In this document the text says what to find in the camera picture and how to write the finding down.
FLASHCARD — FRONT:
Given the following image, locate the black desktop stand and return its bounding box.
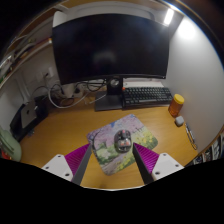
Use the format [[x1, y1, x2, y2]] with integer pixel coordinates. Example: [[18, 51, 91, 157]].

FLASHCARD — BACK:
[[9, 95, 50, 143]]

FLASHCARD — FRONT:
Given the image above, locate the orange bottle with yellow lid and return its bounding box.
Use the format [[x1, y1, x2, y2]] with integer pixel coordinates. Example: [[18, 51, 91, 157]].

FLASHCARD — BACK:
[[168, 93, 185, 118]]

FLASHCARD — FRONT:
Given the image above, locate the cherry blossom print mouse pad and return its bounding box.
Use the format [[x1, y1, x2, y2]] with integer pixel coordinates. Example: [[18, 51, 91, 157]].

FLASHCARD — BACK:
[[86, 114, 159, 177]]

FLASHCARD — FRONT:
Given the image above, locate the white cable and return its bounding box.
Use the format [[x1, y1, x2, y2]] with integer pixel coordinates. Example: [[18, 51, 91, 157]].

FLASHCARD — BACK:
[[48, 84, 91, 109]]

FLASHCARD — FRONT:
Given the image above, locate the small white case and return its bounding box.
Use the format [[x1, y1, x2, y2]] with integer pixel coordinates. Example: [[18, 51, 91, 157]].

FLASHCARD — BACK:
[[174, 115, 185, 127]]

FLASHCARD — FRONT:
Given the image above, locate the black keyboard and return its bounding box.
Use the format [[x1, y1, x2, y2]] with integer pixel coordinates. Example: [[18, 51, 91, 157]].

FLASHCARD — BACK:
[[121, 86, 174, 109]]

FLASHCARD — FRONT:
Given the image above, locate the wooden wall shelf unit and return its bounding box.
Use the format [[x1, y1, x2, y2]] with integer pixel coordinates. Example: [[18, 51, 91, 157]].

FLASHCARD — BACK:
[[0, 29, 54, 88]]

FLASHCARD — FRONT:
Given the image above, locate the black computer monitor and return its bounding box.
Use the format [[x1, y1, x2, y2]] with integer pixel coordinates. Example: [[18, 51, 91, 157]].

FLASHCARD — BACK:
[[51, 13, 172, 112]]

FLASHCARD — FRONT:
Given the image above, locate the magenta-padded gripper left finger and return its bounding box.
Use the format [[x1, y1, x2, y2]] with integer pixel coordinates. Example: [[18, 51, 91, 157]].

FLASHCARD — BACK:
[[41, 143, 93, 186]]

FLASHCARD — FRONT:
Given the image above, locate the transparent computer mouse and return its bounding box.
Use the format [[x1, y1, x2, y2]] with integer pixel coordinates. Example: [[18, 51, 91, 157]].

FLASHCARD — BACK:
[[113, 128, 133, 154]]

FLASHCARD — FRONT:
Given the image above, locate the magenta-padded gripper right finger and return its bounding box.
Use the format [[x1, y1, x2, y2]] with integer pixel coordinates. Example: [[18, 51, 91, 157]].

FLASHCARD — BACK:
[[131, 142, 184, 185]]

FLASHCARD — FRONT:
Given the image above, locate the white wall outlet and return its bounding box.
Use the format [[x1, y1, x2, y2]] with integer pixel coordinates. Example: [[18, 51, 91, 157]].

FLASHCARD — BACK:
[[41, 67, 55, 79]]

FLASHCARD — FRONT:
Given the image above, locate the silver mini computer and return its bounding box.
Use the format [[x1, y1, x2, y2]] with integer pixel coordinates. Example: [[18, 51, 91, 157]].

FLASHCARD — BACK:
[[20, 100, 38, 129]]

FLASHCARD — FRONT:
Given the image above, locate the sage green bag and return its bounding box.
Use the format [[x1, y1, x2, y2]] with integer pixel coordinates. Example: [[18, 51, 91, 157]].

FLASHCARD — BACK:
[[0, 126, 23, 163]]

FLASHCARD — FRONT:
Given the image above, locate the row of books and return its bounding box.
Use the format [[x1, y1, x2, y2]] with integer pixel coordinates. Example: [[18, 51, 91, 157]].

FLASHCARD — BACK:
[[193, 131, 224, 165]]

